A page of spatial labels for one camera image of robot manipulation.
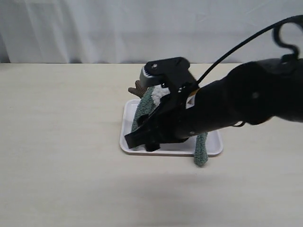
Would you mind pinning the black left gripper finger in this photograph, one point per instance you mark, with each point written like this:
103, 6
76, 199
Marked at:
144, 127

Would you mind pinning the white rectangular tray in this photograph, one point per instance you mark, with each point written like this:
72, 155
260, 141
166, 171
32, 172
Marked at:
214, 144

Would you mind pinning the white plush snowman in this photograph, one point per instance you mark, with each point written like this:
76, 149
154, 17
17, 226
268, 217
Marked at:
146, 91

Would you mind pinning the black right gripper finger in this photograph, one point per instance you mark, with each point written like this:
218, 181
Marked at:
152, 142

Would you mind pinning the white backdrop curtain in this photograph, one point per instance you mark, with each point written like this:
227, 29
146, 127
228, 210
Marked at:
131, 31

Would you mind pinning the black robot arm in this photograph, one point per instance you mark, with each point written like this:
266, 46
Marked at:
251, 93

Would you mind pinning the green knitted scarf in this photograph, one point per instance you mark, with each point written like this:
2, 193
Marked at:
200, 154

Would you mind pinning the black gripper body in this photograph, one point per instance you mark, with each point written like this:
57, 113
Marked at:
169, 105

